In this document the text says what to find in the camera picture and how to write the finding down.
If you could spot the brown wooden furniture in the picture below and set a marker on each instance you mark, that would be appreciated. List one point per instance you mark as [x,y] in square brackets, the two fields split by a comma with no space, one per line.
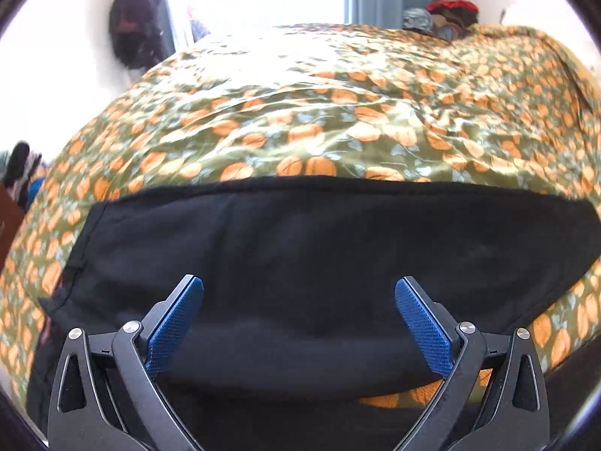
[9,225]

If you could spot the black pants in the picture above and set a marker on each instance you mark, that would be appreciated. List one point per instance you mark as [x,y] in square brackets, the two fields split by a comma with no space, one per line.
[300,244]

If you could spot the red and grey clothes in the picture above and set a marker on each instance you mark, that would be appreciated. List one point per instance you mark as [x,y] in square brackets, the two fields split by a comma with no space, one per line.
[198,23]

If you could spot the grey blue folded garment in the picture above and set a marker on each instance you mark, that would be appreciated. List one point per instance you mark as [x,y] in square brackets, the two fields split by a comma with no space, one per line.
[417,19]

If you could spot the black sock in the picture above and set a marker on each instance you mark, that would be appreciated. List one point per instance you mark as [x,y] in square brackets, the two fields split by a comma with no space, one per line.
[18,164]

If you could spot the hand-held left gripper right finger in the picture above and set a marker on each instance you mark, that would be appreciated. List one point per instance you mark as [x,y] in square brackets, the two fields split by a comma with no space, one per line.
[422,326]

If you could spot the dark hanging coat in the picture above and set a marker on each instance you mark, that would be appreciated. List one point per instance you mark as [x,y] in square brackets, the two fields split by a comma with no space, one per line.
[136,19]

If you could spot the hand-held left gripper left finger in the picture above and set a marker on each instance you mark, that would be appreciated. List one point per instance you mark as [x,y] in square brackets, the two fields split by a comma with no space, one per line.
[174,326]

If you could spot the red and black garment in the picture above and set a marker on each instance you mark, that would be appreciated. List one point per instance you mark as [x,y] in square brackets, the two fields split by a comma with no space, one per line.
[453,9]

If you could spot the green orange floral blanket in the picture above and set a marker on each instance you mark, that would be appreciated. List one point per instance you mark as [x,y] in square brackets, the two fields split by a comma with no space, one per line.
[328,103]

